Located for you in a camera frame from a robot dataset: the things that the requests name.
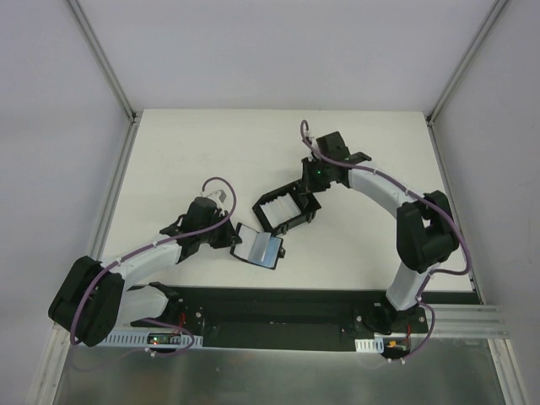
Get black plastic card tray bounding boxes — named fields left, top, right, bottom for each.
left=252, top=180, right=321, bottom=236

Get black leather card holder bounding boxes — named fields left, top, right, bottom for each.
left=229, top=223, right=286, bottom=270

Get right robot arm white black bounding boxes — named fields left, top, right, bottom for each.
left=300, top=129, right=459, bottom=335

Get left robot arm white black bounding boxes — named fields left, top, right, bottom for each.
left=48, top=197, right=241, bottom=347

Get white cards in tray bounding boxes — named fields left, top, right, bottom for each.
left=260, top=193, right=300, bottom=228

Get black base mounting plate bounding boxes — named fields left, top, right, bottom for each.
left=130, top=284, right=482, bottom=351

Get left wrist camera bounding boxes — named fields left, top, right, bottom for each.
left=206, top=190, right=227, bottom=208

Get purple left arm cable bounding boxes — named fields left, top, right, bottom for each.
left=69, top=177, right=237, bottom=345

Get left white cable duct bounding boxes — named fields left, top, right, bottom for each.
left=99, top=330, right=203, bottom=349

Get white cable duct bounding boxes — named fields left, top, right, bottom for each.
left=354, top=337, right=385, bottom=354
left=99, top=330, right=203, bottom=349

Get right white cable duct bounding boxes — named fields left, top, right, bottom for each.
left=354, top=337, right=385, bottom=354

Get aluminium front frame rail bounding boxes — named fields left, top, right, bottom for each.
left=432, top=305, right=509, bottom=339

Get left aluminium frame post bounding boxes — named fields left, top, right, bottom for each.
left=64, top=0, right=138, bottom=122

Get aluminium frame post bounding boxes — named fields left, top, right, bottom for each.
left=64, top=0, right=138, bottom=122
left=425, top=0, right=511, bottom=127

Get right aluminium frame post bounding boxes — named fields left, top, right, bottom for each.
left=425, top=0, right=511, bottom=127

